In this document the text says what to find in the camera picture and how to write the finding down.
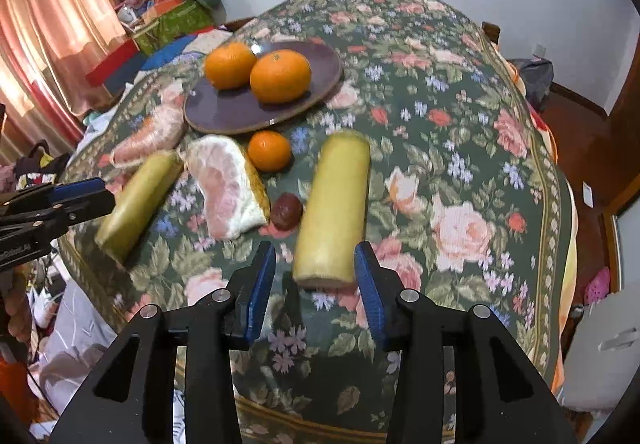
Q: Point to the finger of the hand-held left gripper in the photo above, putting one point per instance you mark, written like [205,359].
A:
[77,189]
[90,209]

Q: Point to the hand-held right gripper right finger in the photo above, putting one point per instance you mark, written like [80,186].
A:
[371,294]

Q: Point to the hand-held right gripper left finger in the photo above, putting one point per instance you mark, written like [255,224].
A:
[260,294]

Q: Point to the short peeled banana piece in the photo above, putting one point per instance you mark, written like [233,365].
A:
[135,204]

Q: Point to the dark red grape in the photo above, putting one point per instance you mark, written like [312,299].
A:
[286,211]

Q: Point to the pink pomelo segment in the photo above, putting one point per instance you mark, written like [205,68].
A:
[150,139]

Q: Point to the long peeled banana piece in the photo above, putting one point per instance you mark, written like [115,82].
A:
[332,204]

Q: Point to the pomelo piece with peel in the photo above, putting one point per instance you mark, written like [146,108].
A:
[225,184]

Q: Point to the small mandarin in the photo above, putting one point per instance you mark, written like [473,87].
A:
[270,151]

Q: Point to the purple round plate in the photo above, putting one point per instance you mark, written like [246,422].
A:
[225,109]

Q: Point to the large orange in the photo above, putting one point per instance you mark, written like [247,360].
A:
[230,66]
[280,76]

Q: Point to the person's left hand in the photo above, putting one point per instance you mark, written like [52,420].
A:
[15,319]

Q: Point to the black cartoon print bag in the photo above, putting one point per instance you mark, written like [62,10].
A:
[35,174]

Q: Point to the white crumpled bedsheet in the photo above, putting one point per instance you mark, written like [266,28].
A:
[75,349]

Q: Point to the red box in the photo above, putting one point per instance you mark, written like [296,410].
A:
[112,64]

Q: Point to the floral blanket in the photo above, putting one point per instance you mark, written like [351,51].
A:
[450,174]

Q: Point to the pink curtain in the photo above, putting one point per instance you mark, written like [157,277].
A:
[50,24]

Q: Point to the green box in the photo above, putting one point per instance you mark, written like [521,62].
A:
[175,24]

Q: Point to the pink slipper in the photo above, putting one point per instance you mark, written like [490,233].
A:
[599,286]

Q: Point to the white door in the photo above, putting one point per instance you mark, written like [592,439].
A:
[627,244]

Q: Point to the grey bag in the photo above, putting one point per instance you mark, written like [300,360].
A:
[532,81]

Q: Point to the white wall outlet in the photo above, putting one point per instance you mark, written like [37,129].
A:
[539,50]

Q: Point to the wooden door frame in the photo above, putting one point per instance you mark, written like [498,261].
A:
[625,134]

